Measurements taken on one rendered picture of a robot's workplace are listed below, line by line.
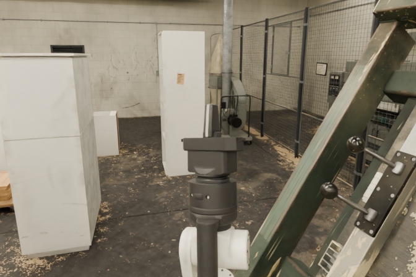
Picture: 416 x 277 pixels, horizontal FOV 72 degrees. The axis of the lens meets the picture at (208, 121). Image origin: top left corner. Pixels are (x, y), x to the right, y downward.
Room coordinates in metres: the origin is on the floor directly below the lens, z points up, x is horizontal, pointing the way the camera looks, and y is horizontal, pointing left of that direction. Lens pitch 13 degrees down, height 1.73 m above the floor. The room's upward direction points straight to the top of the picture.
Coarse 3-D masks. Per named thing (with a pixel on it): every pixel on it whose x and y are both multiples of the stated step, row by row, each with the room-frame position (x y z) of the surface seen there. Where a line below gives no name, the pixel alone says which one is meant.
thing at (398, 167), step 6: (354, 138) 0.61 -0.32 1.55; (360, 138) 0.61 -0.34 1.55; (348, 144) 0.61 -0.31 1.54; (354, 144) 0.60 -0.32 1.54; (360, 144) 0.60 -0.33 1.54; (354, 150) 0.60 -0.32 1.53; (360, 150) 0.60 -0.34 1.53; (366, 150) 0.61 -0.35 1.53; (378, 156) 0.60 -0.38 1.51; (384, 162) 0.60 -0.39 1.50; (390, 162) 0.60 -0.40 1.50; (396, 162) 0.60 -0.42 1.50; (396, 168) 0.59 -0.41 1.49; (402, 168) 0.59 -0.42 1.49
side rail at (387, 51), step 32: (384, 32) 0.89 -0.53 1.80; (384, 64) 0.87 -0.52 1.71; (352, 96) 0.83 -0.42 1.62; (320, 128) 0.85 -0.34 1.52; (352, 128) 0.83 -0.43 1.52; (320, 160) 0.79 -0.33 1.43; (288, 192) 0.79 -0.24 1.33; (320, 192) 0.79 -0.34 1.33; (288, 224) 0.76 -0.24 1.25; (256, 256) 0.73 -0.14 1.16
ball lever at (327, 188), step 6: (324, 186) 0.59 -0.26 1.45; (330, 186) 0.58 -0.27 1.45; (336, 186) 0.59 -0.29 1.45; (324, 192) 0.58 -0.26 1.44; (330, 192) 0.58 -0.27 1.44; (336, 192) 0.58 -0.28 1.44; (330, 198) 0.58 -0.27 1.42; (342, 198) 0.58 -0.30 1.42; (348, 204) 0.58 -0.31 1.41; (354, 204) 0.58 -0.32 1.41; (360, 210) 0.57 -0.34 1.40; (366, 210) 0.57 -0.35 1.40; (372, 210) 0.57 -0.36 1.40; (366, 216) 0.57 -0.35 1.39; (372, 216) 0.56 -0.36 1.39
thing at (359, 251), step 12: (408, 144) 0.63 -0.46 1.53; (408, 180) 0.57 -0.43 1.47; (408, 192) 0.58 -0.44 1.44; (396, 204) 0.56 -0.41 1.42; (396, 216) 0.57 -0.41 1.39; (384, 228) 0.55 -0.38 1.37; (348, 240) 0.58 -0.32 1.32; (360, 240) 0.56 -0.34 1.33; (372, 240) 0.55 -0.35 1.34; (384, 240) 0.56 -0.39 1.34; (348, 252) 0.56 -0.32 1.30; (360, 252) 0.55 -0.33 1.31; (372, 252) 0.54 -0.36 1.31; (336, 264) 0.57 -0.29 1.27; (348, 264) 0.55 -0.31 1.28; (360, 264) 0.53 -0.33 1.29; (336, 276) 0.55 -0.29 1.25; (348, 276) 0.53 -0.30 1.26; (360, 276) 0.54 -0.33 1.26
